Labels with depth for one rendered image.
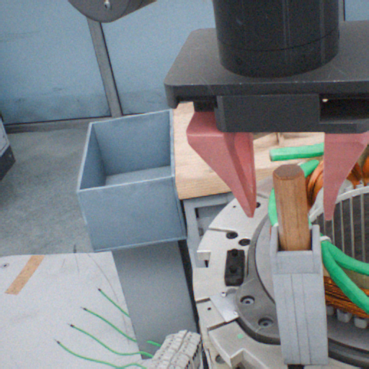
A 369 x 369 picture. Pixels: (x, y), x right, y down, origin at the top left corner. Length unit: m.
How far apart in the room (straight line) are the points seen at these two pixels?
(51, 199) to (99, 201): 2.14
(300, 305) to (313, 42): 0.17
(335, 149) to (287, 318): 0.13
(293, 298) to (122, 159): 0.52
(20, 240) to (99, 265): 1.60
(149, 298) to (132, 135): 0.21
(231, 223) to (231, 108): 0.27
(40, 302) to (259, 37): 0.80
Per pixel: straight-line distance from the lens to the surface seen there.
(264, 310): 0.47
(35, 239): 2.64
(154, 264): 0.80
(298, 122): 0.31
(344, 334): 0.45
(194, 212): 0.72
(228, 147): 0.33
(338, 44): 0.33
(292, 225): 0.38
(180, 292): 0.83
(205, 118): 0.34
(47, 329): 1.00
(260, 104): 0.31
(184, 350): 0.86
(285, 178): 0.37
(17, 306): 1.06
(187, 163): 0.72
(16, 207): 2.89
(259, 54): 0.30
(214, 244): 0.55
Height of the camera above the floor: 1.42
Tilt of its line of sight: 32 degrees down
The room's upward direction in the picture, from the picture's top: 11 degrees counter-clockwise
